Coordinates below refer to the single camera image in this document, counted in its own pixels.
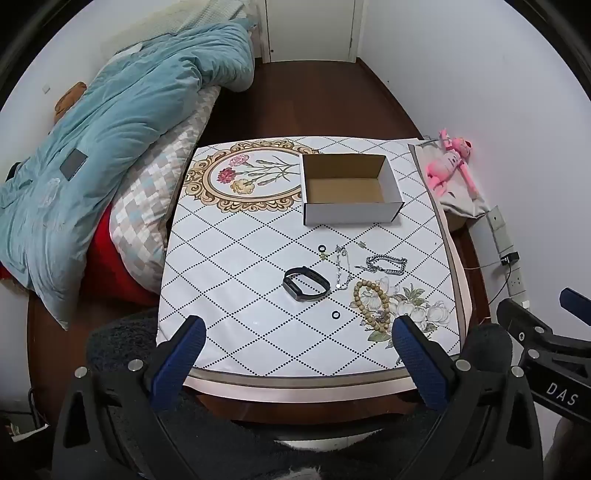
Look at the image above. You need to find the pink plush toy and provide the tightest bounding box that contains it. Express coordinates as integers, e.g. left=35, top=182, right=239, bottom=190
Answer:
left=425, top=128, right=481, bottom=200

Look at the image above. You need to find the cream pillow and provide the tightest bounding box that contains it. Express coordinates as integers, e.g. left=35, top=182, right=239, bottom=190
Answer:
left=105, top=0, right=260, bottom=48

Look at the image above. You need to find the white cardboard box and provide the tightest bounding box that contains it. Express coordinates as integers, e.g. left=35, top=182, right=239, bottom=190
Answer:
left=301, top=153, right=405, bottom=227

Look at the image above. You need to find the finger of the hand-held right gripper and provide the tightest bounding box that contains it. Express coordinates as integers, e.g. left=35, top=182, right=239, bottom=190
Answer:
left=496, top=298, right=555, bottom=345
left=560, top=287, right=591, bottom=325

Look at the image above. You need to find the silver chain bracelet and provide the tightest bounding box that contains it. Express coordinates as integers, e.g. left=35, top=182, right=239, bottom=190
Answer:
left=355, top=255, right=408, bottom=278

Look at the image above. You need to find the black cable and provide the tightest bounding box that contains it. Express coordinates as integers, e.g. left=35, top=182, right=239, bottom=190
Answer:
left=25, top=387, right=49, bottom=428

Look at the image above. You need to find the person's right forearm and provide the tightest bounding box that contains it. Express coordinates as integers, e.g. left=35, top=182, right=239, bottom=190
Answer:
left=544, top=415, right=591, bottom=480

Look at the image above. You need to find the black smart band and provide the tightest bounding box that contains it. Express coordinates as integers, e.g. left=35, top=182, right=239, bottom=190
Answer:
left=283, top=266, right=332, bottom=302

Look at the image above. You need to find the red blanket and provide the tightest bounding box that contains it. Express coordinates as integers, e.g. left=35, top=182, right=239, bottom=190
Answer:
left=0, top=203, right=160, bottom=308

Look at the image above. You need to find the wooden bead bracelet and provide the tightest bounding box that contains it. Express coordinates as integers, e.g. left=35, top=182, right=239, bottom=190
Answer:
left=353, top=279, right=399, bottom=333

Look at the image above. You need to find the brown plush toy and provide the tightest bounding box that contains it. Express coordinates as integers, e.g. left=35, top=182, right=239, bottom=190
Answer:
left=54, top=81, right=88, bottom=125

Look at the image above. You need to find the checkered bed sheet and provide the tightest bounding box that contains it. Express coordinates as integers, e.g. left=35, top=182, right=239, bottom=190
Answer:
left=108, top=85, right=223, bottom=280

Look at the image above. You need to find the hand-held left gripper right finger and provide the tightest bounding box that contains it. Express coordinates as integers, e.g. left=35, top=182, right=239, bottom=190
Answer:
left=392, top=315, right=546, bottom=480

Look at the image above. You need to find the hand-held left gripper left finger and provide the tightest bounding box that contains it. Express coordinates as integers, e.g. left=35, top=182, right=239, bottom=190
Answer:
left=52, top=315, right=207, bottom=480

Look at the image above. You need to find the white power strip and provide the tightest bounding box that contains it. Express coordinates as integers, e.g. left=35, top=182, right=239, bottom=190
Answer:
left=488, top=206, right=527, bottom=297

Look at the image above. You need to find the light blue quilt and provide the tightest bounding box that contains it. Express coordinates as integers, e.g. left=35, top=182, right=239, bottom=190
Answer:
left=0, top=20, right=257, bottom=331

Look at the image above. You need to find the white door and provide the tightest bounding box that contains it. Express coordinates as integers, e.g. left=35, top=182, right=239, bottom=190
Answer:
left=264, top=0, right=363, bottom=64

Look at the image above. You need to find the thin silver necklace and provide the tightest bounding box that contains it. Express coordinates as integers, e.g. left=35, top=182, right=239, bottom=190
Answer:
left=333, top=244, right=353, bottom=292

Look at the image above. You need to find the floral diamond pattern tablecloth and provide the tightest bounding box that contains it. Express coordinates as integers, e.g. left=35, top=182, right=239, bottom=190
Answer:
left=156, top=135, right=463, bottom=373

